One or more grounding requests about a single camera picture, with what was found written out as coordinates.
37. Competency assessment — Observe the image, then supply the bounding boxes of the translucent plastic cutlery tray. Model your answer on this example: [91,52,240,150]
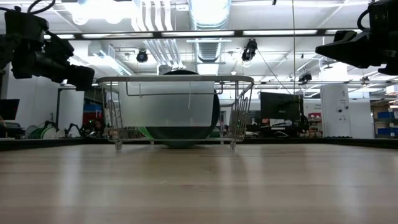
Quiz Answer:
[119,80,216,128]

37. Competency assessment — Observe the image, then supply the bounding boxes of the black overhead light beam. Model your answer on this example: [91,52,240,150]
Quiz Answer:
[43,27,364,40]

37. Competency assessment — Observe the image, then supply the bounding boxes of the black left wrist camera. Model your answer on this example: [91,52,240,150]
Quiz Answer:
[3,8,50,43]

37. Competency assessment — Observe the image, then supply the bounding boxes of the white pillar cabinet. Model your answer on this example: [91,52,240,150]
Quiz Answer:
[320,83,353,138]

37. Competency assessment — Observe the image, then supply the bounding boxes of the green white cable spool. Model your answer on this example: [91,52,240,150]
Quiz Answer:
[26,124,57,139]

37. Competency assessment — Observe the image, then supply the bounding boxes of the black computer monitor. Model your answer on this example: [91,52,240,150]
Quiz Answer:
[260,91,304,121]

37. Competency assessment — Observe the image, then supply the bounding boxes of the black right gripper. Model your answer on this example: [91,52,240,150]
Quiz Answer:
[315,0,398,77]

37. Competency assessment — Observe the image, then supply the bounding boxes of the person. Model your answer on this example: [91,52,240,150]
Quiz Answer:
[90,119,105,138]

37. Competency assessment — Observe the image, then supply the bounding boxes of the black screen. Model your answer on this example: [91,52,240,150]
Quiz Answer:
[0,98,21,121]

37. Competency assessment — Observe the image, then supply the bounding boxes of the black table frame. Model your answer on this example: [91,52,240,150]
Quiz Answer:
[0,136,398,152]

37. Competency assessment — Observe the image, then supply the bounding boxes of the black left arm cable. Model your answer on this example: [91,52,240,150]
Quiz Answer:
[27,0,57,16]

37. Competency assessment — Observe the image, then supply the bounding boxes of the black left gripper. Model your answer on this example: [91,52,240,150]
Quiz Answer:
[11,30,96,92]

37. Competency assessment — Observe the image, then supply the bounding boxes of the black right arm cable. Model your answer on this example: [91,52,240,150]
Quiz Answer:
[356,8,373,31]

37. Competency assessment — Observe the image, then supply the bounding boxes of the small black background robot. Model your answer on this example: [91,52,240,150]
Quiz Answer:
[63,123,82,138]

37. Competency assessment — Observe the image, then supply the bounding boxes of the thin black hanging cable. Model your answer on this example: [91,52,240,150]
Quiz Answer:
[292,0,296,95]

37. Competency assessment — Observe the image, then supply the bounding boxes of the blue storage bins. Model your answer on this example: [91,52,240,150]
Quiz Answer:
[376,111,398,136]

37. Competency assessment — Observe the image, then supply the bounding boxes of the blue red tool cabinet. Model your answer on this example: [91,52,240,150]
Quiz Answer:
[82,103,103,124]

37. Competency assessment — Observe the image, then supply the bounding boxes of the silver wire dish rack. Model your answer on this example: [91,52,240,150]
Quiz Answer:
[98,74,255,152]

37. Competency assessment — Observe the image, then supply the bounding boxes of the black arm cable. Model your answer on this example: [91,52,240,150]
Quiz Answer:
[356,8,373,31]
[27,0,57,16]

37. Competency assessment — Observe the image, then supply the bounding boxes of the dark green plate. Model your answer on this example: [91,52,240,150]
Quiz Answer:
[145,69,221,149]

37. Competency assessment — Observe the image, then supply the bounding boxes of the light green transparent plate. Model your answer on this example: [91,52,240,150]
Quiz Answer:
[137,126,155,140]

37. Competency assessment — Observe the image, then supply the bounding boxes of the silver ventilation duct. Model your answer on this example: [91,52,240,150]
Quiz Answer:
[188,0,231,63]

